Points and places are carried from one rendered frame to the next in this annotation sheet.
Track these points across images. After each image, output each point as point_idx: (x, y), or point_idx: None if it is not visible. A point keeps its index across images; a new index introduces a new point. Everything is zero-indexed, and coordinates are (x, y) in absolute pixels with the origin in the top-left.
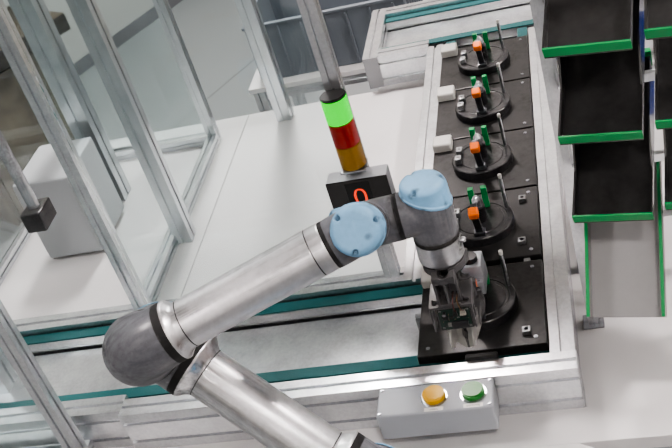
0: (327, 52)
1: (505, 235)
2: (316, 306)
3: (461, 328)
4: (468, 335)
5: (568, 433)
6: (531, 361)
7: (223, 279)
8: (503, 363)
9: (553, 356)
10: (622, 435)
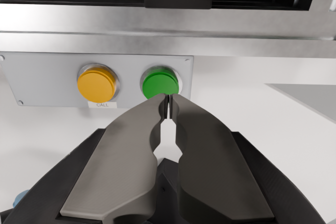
0: None
1: None
2: None
3: (159, 143)
4: (175, 121)
5: (256, 70)
6: (268, 29)
7: None
8: (217, 25)
9: (310, 23)
10: (308, 80)
